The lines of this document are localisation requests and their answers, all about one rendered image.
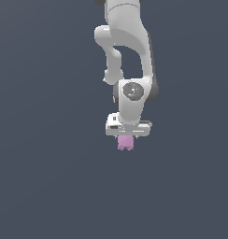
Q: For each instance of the small pink object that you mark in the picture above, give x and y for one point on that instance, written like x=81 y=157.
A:
x=125 y=142

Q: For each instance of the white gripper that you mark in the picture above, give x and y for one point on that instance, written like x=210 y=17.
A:
x=128 y=128

